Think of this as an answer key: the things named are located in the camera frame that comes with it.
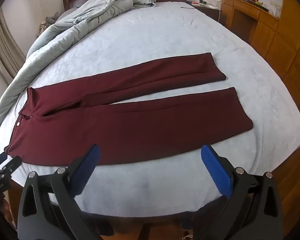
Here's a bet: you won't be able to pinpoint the dark nightstand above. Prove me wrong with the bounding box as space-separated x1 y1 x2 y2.
182 1 225 28

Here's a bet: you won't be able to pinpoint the maroon pants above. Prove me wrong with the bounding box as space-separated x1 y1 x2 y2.
4 52 253 167

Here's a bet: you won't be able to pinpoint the grey-brown cloth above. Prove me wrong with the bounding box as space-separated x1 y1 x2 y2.
39 12 63 34

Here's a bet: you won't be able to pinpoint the wooden desk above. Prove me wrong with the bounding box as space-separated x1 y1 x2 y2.
221 0 280 47

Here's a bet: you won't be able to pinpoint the white cable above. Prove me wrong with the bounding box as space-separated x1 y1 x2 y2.
215 1 222 22

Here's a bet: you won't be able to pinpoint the grey-blue comforter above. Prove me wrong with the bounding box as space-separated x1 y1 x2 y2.
0 0 156 155

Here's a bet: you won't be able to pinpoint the wooden cabinet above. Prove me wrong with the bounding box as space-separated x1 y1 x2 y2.
250 0 300 120

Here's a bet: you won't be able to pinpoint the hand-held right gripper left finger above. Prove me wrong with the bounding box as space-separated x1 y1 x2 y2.
17 144 113 240

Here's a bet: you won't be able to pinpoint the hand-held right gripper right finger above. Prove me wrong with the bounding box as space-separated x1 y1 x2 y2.
201 144 284 240

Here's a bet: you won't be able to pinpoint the light blue bed sheet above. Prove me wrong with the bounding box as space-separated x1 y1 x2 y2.
0 1 300 218

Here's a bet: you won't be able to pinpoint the beige curtain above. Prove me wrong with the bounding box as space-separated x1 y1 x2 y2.
0 7 28 85

